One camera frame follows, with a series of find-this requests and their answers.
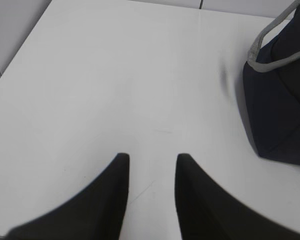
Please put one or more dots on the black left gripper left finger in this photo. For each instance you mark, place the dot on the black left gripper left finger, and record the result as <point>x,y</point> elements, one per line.
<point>95,213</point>

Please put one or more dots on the navy grey insulated lunch bag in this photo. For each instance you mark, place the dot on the navy grey insulated lunch bag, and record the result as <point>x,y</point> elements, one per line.
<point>271,83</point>

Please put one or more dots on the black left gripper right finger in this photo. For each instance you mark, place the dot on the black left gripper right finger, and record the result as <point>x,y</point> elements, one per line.
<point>207,212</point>

